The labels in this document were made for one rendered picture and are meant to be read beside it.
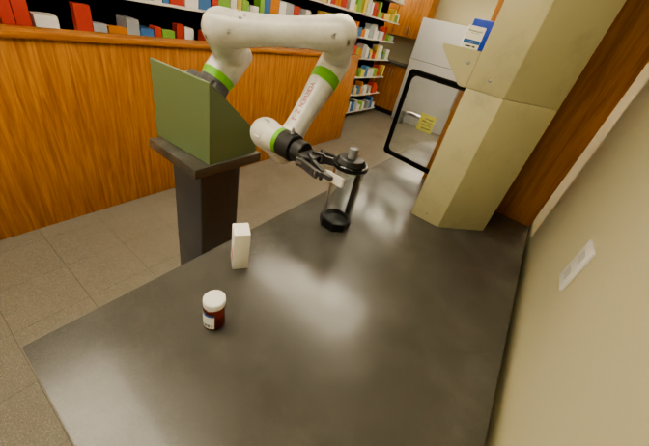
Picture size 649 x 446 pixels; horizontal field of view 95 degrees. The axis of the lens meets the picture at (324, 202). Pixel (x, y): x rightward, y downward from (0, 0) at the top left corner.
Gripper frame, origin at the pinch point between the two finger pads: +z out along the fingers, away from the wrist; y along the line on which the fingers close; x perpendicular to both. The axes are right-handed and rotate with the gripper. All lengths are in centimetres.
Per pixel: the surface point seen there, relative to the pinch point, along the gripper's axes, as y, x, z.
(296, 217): -8.1, 17.9, -9.2
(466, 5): 585, -101, -154
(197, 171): -16, 19, -51
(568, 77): 42, -39, 38
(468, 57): 30.4, -37.3, 12.8
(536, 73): 35, -38, 31
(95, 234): -24, 113, -153
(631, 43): 68, -51, 48
